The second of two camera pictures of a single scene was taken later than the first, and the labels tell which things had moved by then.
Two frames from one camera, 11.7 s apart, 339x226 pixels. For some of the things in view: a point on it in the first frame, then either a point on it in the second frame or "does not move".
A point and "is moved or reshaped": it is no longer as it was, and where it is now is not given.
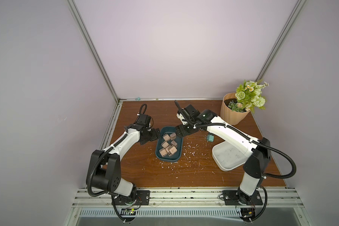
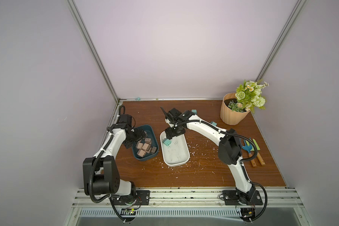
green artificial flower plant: [248, 96] does not move
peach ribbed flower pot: [228, 116] does not move
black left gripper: [154, 136] -> [139, 136]
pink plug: [165, 145] -> [140, 145]
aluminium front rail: [273, 197] does not move
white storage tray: [227, 157] is moved or reshaped
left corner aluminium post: [77, 12] does not move
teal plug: [210, 137] is moved or reshaped
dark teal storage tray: [177, 156] -> [150, 134]
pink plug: [163, 152] -> [141, 153]
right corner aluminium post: [280, 40] does not move
